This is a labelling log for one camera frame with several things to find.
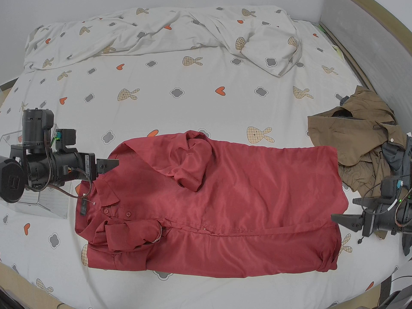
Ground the khaki jacket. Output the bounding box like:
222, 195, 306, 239
307, 86, 409, 240

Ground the black cable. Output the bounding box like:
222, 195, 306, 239
357, 180, 387, 245
29, 168, 95, 199

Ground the bed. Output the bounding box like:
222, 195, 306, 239
0, 0, 412, 309

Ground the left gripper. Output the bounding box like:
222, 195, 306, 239
27, 151, 120, 188

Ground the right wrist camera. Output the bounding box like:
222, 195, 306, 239
381, 176, 404, 203

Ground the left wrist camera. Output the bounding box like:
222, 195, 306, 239
53, 128, 78, 154

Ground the white printed quilt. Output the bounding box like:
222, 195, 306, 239
23, 5, 303, 78

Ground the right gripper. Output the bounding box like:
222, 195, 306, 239
330, 197, 402, 237

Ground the red shirt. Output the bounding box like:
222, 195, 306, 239
75, 130, 349, 279

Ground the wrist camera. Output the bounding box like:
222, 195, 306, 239
381, 176, 404, 203
53, 128, 78, 154

